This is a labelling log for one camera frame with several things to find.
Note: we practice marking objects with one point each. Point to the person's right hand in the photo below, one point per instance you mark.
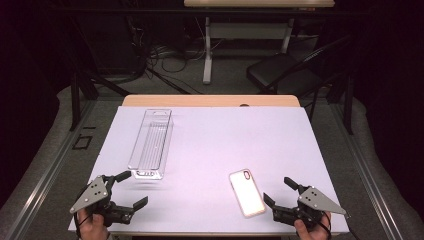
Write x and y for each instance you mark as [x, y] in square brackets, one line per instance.
[313, 235]

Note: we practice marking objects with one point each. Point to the black metal stand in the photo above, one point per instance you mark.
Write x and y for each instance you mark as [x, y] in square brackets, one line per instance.
[75, 100]

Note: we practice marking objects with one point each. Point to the aluminium floor rail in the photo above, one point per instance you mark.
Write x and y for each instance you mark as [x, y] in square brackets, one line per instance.
[50, 173]
[366, 173]

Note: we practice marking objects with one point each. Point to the desk with white legs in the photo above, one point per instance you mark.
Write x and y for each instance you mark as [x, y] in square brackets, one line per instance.
[207, 50]

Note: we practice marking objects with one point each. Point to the white table sheet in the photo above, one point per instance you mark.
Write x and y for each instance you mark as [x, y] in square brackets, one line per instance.
[213, 143]

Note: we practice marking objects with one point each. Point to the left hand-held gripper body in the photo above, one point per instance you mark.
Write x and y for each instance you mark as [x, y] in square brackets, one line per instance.
[90, 196]

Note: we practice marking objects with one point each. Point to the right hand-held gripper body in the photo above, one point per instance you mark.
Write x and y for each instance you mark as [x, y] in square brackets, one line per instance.
[316, 200]

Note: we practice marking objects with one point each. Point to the black square floor frame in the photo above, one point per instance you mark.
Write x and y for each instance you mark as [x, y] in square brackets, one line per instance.
[76, 145]

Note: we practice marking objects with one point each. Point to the person's left hand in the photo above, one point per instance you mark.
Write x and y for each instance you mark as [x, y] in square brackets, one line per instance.
[93, 228]

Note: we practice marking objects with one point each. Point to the translucent phone case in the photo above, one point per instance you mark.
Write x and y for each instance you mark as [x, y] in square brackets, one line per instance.
[247, 193]

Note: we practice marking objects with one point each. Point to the clear plastic container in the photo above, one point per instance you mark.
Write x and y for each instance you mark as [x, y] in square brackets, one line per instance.
[151, 143]

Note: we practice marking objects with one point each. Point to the black folding chair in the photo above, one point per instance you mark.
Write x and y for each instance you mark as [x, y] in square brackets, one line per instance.
[276, 70]

